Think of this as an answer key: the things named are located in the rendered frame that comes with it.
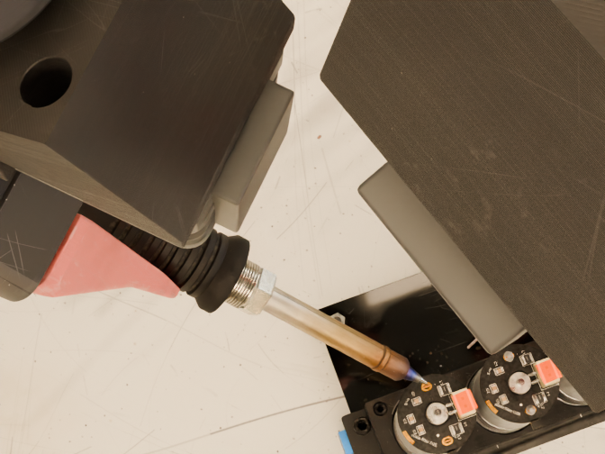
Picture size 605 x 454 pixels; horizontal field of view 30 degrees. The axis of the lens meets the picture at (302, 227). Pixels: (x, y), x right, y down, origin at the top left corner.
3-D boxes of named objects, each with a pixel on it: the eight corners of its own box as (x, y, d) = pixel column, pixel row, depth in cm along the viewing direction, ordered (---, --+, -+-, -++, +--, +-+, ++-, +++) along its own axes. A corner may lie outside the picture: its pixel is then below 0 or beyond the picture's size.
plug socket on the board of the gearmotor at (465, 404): (442, 397, 36) (444, 395, 35) (467, 388, 36) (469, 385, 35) (451, 422, 36) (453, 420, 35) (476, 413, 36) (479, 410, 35)
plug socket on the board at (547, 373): (524, 367, 36) (528, 364, 35) (549, 358, 36) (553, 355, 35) (534, 391, 36) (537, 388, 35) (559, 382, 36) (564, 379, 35)
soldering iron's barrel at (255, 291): (402, 349, 36) (233, 257, 35) (424, 351, 35) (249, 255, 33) (384, 390, 36) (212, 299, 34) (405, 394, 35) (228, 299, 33)
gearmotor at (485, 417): (455, 379, 41) (469, 359, 36) (518, 356, 41) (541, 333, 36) (481, 444, 40) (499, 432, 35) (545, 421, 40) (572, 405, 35)
